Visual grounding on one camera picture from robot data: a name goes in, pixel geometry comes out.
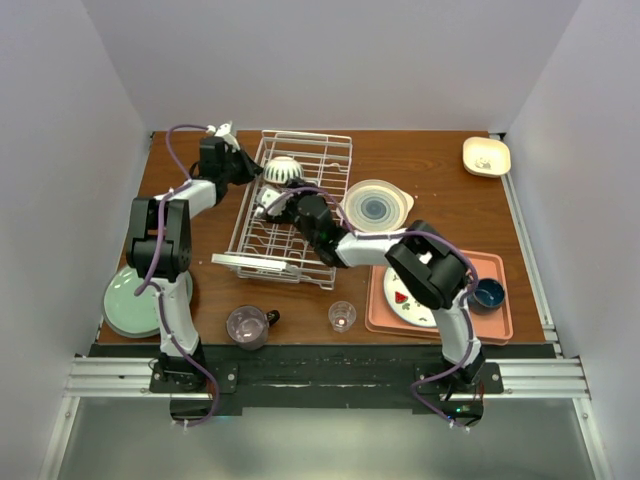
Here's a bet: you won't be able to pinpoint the pink plastic tray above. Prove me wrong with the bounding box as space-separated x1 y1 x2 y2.
365 250 513 345

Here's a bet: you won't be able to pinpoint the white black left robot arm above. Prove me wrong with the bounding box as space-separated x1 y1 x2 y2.
125 135 262 392

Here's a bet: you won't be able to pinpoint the cream plate with blue swirl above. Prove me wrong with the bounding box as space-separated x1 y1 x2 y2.
341 179 415 233

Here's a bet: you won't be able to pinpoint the white wire dish rack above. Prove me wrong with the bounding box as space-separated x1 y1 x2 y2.
212 130 352 290

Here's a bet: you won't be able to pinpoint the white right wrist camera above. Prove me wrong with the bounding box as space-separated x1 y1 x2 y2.
255 185 286 218

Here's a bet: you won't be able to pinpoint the white bowl with blue dashes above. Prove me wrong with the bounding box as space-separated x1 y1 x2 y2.
263 156 304 185

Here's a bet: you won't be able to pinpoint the light green plate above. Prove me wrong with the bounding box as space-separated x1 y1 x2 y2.
103 266 199 345

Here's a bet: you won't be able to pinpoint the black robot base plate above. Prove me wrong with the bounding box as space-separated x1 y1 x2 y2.
149 344 504 419

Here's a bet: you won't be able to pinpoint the small clear glass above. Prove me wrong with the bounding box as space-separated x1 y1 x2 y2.
328 301 357 333

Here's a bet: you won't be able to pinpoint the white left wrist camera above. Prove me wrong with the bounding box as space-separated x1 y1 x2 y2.
205 121 240 152

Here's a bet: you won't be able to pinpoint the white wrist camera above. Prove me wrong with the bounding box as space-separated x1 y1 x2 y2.
205 121 240 152
255 185 286 218

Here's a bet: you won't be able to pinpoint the white watermelon pattern plate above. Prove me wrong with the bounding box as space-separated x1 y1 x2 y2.
382 268 436 328

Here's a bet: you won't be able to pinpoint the dark blue ceramic mug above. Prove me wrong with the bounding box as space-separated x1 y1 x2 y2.
468 278 506 315

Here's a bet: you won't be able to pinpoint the purple translucent measuring cup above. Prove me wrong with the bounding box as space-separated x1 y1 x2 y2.
226 305 280 351

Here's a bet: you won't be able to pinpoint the cream square panda bowl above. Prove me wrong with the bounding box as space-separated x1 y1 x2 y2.
462 136 511 178

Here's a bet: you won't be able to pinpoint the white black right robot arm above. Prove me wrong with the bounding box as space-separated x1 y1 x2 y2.
258 186 485 393

